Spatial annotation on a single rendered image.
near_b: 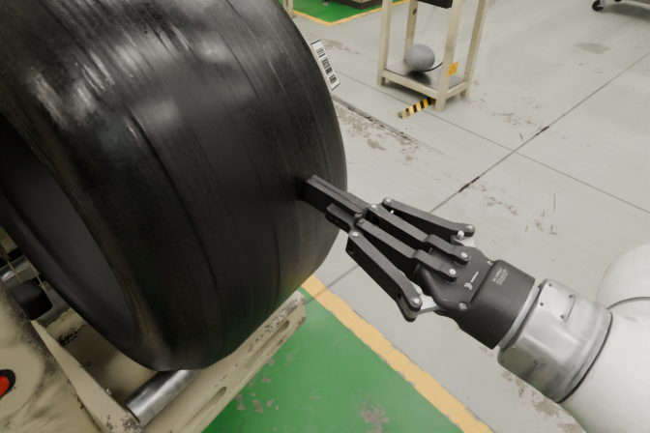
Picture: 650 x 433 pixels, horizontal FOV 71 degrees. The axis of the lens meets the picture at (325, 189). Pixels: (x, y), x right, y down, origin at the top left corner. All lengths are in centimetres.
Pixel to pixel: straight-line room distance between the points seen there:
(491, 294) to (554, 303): 5
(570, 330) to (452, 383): 143
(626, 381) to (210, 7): 47
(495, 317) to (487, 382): 145
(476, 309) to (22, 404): 55
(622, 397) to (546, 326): 7
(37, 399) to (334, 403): 117
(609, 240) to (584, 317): 218
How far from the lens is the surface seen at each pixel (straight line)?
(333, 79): 56
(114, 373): 95
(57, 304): 94
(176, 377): 77
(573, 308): 43
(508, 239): 238
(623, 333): 44
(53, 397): 75
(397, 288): 42
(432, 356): 187
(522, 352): 42
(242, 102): 45
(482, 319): 42
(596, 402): 43
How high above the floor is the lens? 156
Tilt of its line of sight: 39 degrees down
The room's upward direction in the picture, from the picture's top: straight up
